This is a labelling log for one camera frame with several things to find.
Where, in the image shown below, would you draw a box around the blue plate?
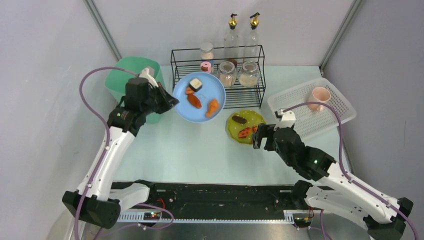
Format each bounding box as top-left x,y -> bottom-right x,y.
173,72 -> 227,123

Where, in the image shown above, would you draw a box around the pink lid spice bottle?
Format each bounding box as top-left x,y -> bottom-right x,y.
200,61 -> 212,73

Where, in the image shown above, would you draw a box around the glass jar beige contents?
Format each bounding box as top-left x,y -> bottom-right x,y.
217,61 -> 236,87
237,61 -> 260,88

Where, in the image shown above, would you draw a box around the pink mug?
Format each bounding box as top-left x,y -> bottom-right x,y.
307,87 -> 331,112

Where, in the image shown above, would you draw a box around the silver lid shaker jar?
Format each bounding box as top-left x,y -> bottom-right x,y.
200,42 -> 214,66

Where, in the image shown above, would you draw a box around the glass oil bottle gold spout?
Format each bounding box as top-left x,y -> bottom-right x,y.
243,12 -> 260,62

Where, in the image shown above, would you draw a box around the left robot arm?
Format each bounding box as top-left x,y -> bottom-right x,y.
62,77 -> 179,229

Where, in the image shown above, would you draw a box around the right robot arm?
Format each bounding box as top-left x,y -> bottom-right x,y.
252,123 -> 414,240

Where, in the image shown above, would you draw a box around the dark brown food piece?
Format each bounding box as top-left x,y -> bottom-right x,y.
231,115 -> 247,125

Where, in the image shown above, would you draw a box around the red-brown food piece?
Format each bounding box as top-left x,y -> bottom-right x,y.
185,86 -> 202,109

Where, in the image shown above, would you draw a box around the green plastic waste bin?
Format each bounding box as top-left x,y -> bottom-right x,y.
104,56 -> 167,125

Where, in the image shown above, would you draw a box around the green dotted plate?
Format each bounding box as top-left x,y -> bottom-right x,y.
226,110 -> 266,145

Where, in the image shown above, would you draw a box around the white plastic basket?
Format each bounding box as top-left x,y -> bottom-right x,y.
267,77 -> 357,140

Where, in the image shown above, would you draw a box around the sushi toy piece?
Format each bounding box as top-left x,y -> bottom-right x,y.
188,77 -> 203,92

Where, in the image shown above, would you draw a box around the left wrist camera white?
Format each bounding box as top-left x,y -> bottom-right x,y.
138,66 -> 159,88

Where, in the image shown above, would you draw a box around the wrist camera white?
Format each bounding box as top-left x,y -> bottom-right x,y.
138,66 -> 159,88
274,108 -> 296,131

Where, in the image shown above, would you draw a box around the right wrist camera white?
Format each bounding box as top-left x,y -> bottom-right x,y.
274,108 -> 296,131

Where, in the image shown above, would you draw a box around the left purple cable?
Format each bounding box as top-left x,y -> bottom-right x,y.
73,66 -> 143,240

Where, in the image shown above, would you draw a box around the purple cable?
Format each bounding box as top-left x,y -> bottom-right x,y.
73,66 -> 143,240
281,101 -> 420,240

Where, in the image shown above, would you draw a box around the black wire rack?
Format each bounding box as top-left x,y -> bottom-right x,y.
170,44 -> 267,109

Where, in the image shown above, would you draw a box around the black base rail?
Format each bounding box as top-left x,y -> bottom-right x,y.
133,180 -> 315,227

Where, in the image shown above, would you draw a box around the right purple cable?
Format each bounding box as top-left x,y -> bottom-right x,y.
281,101 -> 420,240

